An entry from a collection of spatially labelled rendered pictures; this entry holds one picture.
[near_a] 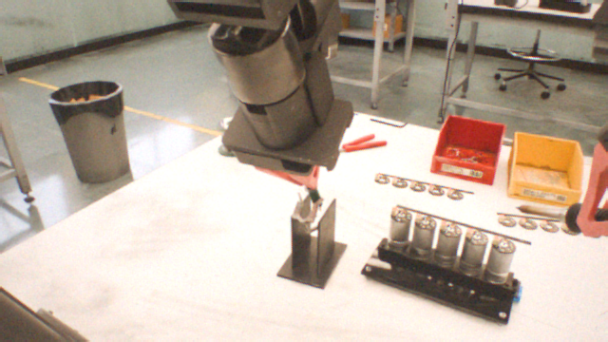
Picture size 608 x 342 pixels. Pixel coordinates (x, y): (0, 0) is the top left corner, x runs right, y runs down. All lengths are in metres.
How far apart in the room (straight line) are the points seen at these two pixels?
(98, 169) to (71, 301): 1.83
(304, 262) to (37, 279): 0.31
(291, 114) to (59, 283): 0.35
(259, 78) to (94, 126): 1.97
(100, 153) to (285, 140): 1.99
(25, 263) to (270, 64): 0.43
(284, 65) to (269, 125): 0.06
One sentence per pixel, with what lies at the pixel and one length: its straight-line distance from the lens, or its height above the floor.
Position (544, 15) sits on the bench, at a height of 0.74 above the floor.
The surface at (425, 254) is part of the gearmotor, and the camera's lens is 0.52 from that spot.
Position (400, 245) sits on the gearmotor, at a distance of 0.52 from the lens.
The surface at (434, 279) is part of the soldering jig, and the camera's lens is 0.51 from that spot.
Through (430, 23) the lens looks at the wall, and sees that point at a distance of 5.02.
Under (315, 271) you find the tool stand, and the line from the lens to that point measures 0.51.
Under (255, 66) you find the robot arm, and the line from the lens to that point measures 0.29.
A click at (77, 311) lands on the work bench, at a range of 0.53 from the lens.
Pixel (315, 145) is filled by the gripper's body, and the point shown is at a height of 0.94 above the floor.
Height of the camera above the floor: 1.10
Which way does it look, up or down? 29 degrees down
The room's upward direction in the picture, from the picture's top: straight up
